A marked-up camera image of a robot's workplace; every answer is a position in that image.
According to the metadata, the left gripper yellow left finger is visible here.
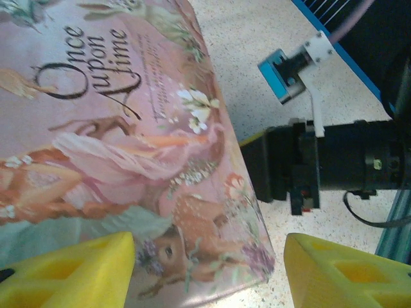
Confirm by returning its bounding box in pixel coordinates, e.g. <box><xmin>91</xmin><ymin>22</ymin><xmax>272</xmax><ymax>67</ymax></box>
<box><xmin>0</xmin><ymin>231</ymin><xmax>136</xmax><ymax>308</ymax></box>

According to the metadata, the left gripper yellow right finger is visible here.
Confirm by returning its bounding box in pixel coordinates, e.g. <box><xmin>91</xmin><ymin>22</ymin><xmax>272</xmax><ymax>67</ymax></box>
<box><xmin>284</xmin><ymin>232</ymin><xmax>411</xmax><ymax>308</ymax></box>

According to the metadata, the pink storybook box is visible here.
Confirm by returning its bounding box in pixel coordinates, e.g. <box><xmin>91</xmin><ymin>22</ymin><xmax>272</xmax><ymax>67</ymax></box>
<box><xmin>0</xmin><ymin>0</ymin><xmax>276</xmax><ymax>301</ymax></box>

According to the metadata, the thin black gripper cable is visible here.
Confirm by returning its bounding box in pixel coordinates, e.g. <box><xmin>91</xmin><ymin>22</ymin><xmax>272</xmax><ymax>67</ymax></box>
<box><xmin>342</xmin><ymin>189</ymin><xmax>411</xmax><ymax>229</ymax></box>

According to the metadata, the aluminium front rail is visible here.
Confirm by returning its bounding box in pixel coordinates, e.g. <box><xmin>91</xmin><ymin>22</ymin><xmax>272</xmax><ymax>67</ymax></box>
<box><xmin>374</xmin><ymin>188</ymin><xmax>411</xmax><ymax>268</ymax></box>

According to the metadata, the blue aluminium side rail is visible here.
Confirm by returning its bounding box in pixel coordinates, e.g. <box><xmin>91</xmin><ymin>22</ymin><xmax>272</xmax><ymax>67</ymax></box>
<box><xmin>291</xmin><ymin>0</ymin><xmax>398</xmax><ymax>115</ymax></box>

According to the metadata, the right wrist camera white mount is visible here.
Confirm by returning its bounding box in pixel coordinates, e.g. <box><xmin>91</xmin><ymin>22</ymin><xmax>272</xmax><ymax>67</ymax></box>
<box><xmin>258</xmin><ymin>30</ymin><xmax>335</xmax><ymax>137</ymax></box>

